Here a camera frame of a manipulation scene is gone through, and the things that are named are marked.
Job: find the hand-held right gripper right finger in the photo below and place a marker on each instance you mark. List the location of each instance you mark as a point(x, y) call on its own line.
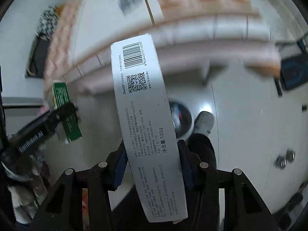
point(189, 173)

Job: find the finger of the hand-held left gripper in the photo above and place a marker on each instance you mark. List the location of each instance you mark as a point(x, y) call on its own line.
point(67, 113)

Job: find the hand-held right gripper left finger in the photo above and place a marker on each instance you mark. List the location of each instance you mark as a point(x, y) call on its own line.
point(120, 168)

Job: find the green cardboard box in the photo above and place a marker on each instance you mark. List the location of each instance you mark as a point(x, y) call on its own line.
point(61, 93)

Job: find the white toothpaste box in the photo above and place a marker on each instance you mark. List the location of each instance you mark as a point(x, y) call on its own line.
point(144, 125)

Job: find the round white trash bin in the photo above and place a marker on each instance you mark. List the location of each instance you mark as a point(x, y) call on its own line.
point(185, 118)

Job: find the person's dark trousers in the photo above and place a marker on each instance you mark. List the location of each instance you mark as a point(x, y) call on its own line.
point(202, 149)

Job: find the grey slipper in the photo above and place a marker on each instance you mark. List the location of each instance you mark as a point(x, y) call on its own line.
point(204, 122)

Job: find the black white checkered cloth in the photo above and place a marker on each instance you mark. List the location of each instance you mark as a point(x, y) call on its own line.
point(48, 21)

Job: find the small metal objects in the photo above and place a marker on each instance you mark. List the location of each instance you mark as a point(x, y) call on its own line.
point(285, 160)

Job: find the table with checkered tablecloth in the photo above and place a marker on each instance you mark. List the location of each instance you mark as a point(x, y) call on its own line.
point(192, 0)

